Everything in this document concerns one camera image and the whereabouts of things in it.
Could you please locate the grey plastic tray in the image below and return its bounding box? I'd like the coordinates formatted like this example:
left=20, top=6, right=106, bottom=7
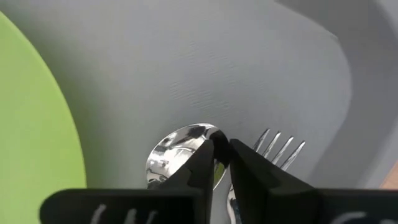
left=0, top=0, right=398, bottom=224

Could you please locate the orange-handled metal spoon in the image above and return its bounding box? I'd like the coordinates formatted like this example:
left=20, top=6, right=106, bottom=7
left=145, top=123, right=242, bottom=224

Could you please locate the orange-handled metal fork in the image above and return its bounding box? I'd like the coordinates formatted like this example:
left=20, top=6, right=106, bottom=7
left=251, top=128, right=307, bottom=172

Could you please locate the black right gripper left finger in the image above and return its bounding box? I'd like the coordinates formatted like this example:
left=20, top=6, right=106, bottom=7
left=39, top=139, right=216, bottom=224

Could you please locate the lime green plate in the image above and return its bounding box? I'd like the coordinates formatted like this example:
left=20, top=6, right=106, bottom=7
left=0, top=11, right=88, bottom=224

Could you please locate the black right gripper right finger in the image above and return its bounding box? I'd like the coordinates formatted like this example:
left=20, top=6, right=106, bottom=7
left=229, top=138, right=398, bottom=224

